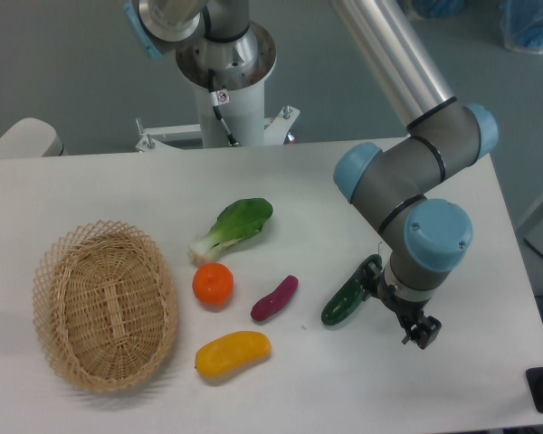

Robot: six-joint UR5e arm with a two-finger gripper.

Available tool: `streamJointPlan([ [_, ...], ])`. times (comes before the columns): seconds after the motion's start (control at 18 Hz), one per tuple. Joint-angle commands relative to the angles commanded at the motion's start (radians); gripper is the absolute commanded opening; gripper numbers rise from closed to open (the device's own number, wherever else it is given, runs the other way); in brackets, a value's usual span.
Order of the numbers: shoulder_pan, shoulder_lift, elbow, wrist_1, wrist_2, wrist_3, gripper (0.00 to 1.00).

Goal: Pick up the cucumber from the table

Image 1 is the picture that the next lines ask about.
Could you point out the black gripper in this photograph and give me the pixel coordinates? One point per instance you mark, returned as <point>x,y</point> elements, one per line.
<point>400,299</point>

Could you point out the dark green cucumber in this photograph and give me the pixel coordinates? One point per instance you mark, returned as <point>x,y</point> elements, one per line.
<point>343,303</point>

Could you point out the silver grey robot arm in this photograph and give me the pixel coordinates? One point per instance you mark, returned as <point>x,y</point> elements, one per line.
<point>428,237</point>

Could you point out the purple sweet potato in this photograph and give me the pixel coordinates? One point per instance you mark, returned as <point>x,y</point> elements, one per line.
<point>276,301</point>

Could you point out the green bok choy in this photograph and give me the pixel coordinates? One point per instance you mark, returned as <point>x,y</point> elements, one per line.
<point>238,222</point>

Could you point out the yellow mango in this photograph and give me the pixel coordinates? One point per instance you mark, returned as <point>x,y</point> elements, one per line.
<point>231,352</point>

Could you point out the orange tangerine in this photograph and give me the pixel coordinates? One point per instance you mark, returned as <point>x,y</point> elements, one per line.
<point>213,284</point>

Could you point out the woven wicker basket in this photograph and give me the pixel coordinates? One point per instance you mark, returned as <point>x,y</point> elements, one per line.
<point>104,306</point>

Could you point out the blue plastic bag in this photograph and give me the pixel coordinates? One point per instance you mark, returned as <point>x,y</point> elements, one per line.
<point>521,24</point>

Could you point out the white chair back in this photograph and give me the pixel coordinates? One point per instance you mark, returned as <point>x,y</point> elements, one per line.
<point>31,138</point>

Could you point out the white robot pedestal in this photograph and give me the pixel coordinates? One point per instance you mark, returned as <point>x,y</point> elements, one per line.
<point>228,84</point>

